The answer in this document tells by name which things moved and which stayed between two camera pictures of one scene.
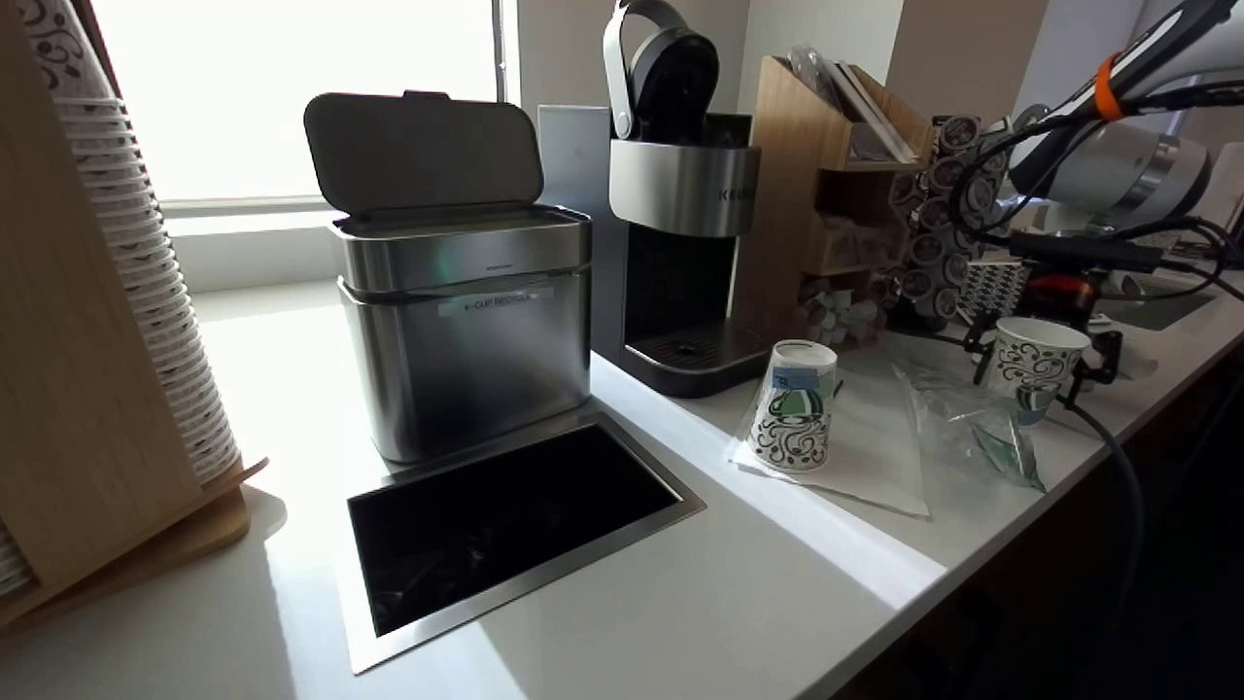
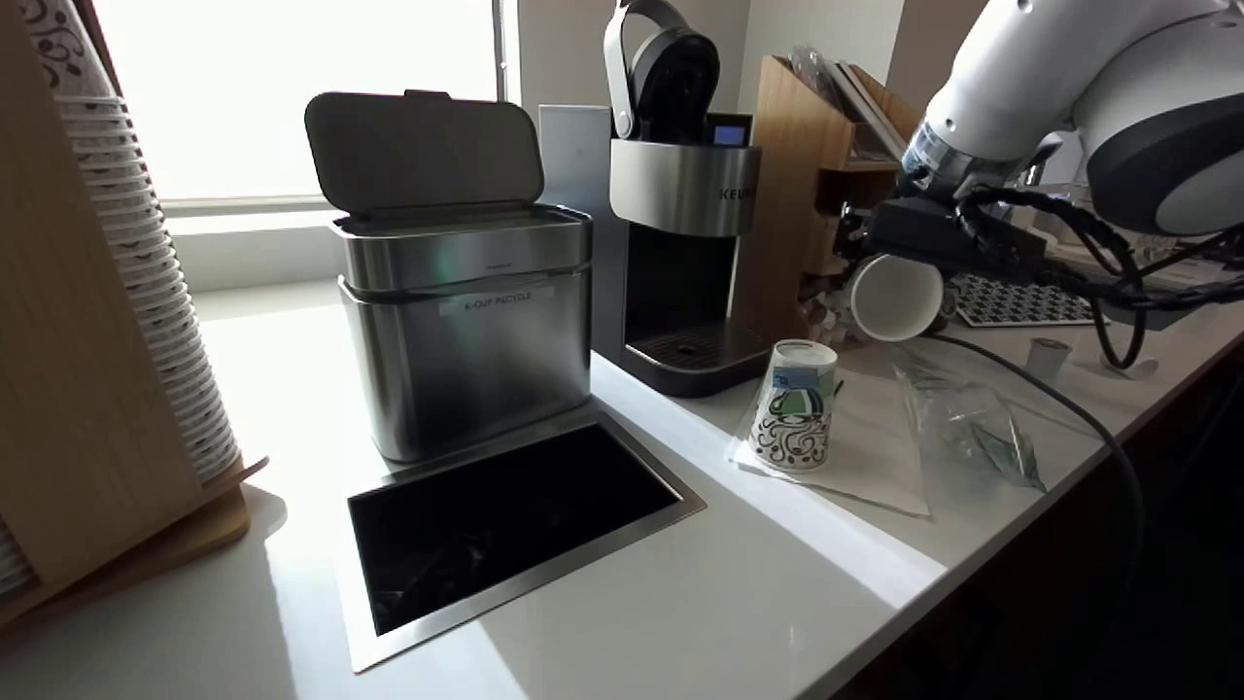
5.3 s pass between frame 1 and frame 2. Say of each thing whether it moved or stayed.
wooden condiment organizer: stayed
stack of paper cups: stayed
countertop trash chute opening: stayed
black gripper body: moved
